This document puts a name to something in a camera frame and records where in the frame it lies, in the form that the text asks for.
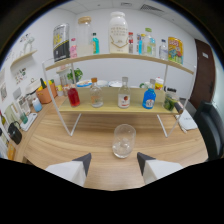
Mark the black bag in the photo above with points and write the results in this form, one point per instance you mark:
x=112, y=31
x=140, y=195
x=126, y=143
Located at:
x=15, y=133

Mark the yellow printed can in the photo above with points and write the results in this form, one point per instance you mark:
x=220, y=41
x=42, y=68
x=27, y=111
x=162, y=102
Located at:
x=175, y=50

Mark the blue liquid bottle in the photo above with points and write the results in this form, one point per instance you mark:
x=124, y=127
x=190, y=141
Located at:
x=149, y=98

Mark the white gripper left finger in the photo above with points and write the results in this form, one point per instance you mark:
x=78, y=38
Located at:
x=71, y=170

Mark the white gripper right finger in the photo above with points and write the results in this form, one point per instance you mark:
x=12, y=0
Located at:
x=158, y=169

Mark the green mug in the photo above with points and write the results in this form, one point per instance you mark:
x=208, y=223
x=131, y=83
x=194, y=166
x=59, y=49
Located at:
x=144, y=85

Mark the white frame wooden shelf rack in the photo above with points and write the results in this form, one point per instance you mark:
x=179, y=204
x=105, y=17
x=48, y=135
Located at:
x=116, y=107

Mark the white pot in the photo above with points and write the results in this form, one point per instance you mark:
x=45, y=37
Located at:
x=32, y=86

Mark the clear bottle green cap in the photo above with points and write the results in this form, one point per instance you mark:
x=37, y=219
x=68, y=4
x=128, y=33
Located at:
x=150, y=45

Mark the clear bottle grey cap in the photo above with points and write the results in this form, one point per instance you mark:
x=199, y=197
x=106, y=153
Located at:
x=124, y=96

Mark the glass jar of limes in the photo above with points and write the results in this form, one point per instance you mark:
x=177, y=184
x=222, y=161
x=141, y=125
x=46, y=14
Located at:
x=170, y=101

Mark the clear bottle orange cap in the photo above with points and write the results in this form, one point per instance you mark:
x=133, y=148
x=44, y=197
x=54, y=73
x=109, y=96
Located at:
x=96, y=96

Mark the white notebook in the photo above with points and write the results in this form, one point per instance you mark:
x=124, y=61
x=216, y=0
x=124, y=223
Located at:
x=187, y=120

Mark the black chair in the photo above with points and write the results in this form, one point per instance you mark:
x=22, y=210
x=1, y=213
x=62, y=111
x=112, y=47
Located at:
x=211, y=128

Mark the small pink bottle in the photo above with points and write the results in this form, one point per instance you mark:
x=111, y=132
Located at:
x=73, y=50

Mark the red liquid bottle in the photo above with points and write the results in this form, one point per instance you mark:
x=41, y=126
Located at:
x=73, y=97

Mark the green potted plant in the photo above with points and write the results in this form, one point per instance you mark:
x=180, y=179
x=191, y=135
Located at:
x=76, y=74

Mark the light blue small bottle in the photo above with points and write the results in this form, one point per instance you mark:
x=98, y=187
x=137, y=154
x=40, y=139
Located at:
x=139, y=46

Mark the ceiling air vent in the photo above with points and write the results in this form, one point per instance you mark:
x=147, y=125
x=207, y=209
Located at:
x=150, y=8

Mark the clear drinking glass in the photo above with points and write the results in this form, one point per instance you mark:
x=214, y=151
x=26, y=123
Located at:
x=123, y=143

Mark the glass jar cork lid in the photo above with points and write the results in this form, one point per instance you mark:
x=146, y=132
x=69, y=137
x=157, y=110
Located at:
x=84, y=36

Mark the white figurine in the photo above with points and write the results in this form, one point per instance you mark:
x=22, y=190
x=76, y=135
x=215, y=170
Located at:
x=28, y=41

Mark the brown door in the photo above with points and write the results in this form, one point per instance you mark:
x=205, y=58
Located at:
x=201, y=73

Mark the small clear bottle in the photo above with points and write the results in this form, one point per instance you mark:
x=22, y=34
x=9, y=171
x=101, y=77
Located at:
x=163, y=51

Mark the white tray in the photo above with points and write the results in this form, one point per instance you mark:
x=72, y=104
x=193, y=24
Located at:
x=30, y=121

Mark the blue and white bottle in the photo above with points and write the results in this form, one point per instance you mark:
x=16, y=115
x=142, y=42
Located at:
x=37, y=105

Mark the soda water can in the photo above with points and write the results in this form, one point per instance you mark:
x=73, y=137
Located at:
x=61, y=43

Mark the teal liquid bottle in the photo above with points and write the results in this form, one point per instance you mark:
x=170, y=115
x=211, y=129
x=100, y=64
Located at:
x=96, y=45

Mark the wooden wall shelf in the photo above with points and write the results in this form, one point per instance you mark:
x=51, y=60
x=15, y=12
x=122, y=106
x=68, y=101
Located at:
x=23, y=57

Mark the large white bottle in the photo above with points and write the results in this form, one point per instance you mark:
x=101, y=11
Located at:
x=118, y=35

